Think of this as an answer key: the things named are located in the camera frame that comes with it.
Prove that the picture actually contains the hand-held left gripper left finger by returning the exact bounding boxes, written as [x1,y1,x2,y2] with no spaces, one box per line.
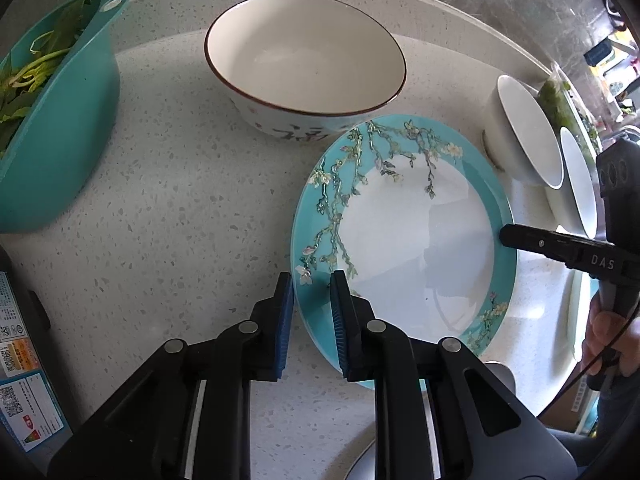
[47,272,296,480]

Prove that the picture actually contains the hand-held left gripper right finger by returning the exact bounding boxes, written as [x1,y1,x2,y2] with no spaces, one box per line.
[330,270,576,480]

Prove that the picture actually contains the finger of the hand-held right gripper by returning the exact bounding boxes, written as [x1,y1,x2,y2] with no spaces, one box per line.
[500,223,572,267]

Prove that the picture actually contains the white ceramic bowl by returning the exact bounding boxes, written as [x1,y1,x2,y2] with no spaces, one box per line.
[482,75,565,190]
[545,127,599,240]

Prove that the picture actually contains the teal floral plate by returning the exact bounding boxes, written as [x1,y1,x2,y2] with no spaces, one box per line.
[291,115,518,392]

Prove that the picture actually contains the person's right hand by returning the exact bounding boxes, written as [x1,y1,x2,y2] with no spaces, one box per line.
[580,291,640,377]

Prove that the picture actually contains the clear bowl of greens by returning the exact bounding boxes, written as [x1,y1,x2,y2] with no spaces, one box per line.
[537,61,601,162]

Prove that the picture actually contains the blue box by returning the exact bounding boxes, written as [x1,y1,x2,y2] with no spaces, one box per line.
[586,41,614,67]

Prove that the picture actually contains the large brown-rimmed floral bowl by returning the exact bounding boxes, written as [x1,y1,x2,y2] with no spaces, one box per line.
[204,0,407,145]

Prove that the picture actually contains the black rice cooker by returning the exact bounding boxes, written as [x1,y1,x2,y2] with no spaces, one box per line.
[0,245,83,463]

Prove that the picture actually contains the teal plastic colander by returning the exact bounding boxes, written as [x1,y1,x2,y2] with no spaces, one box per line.
[0,0,132,235]

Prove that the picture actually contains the green leafy vegetables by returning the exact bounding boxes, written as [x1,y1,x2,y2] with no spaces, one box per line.
[0,0,93,157]

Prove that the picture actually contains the thin black cable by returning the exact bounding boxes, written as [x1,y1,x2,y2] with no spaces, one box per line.
[539,310,640,418]

